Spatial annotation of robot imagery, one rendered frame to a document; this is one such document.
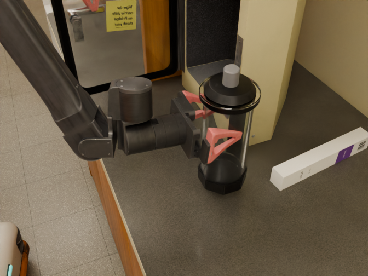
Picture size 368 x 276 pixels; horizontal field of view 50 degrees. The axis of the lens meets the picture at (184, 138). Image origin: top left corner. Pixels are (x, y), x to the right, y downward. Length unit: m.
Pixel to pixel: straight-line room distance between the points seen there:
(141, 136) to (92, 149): 0.08
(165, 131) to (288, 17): 0.35
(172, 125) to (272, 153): 0.37
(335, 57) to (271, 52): 0.44
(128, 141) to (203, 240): 0.26
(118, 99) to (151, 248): 0.30
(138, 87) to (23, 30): 0.18
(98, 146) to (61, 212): 1.49
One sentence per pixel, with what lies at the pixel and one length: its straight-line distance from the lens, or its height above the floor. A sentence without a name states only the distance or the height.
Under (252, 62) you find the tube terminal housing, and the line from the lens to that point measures 0.83.
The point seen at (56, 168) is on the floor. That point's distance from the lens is 2.35.
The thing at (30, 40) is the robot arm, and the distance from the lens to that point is 0.61.
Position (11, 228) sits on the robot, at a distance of 1.78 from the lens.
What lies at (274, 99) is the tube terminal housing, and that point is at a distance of 0.93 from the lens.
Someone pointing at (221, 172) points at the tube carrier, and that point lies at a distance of 0.77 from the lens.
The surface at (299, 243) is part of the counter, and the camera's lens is 0.81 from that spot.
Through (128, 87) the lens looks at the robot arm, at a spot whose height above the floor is 1.25.
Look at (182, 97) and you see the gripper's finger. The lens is 0.72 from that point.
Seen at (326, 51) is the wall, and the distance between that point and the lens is 1.29.
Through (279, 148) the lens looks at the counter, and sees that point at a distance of 0.99.
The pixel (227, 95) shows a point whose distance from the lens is 0.66.
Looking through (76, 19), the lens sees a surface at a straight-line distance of 0.96.
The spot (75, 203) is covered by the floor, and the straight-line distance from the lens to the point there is 2.14.
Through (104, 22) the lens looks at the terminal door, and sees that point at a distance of 1.00.
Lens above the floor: 1.59
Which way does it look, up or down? 41 degrees down
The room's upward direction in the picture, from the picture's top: straight up
